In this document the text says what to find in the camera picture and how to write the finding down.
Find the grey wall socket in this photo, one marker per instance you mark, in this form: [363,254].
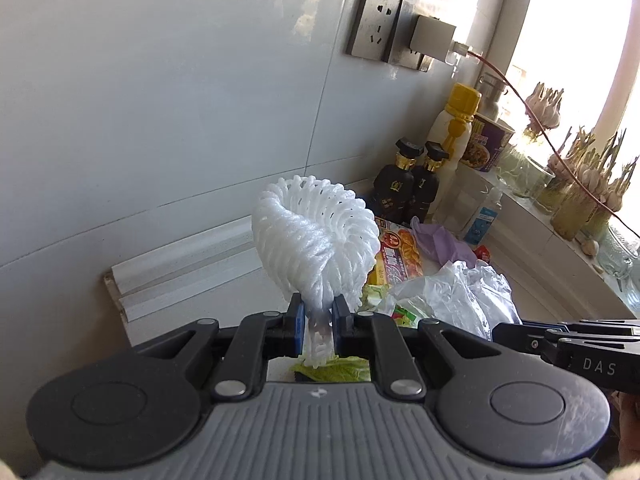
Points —
[372,29]
[398,51]

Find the white foam net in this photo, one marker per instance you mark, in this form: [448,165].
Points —
[319,239]

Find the white charger plug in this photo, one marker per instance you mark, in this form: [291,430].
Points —
[433,38]

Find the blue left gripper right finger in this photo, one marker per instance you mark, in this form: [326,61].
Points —
[341,323]

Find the dark sauce bottle right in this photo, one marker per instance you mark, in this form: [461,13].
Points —
[426,181]

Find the dark sauce bottle left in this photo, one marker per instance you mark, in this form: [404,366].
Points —
[392,187]

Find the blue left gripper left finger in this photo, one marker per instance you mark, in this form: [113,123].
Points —
[294,325]

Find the hanging garlic bunch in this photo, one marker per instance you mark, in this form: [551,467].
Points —
[544,109]

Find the yellow seasoning box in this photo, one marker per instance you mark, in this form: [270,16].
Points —
[398,259]

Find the white plastic bag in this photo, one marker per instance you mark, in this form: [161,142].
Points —
[474,299]

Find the green cabbage leaves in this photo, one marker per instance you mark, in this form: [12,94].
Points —
[350,369]

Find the steel thermos bottle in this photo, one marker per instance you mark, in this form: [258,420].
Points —
[492,88]

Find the glass jar with sprouts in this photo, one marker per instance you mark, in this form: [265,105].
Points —
[583,194]

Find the purple rubber glove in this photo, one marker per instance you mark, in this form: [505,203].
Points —
[439,245]

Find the small red wrapper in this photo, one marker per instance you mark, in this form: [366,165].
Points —
[482,253]

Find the clear sanitizer spray bottle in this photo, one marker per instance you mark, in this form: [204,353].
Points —
[485,215]

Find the person right hand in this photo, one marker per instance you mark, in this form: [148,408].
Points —
[629,445]

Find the white bottle yellow cap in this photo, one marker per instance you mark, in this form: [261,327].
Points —
[452,130]

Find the purple food box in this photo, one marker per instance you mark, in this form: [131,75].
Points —
[488,140]

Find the dark sauce bottle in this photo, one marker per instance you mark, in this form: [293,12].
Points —
[426,181]
[392,187]

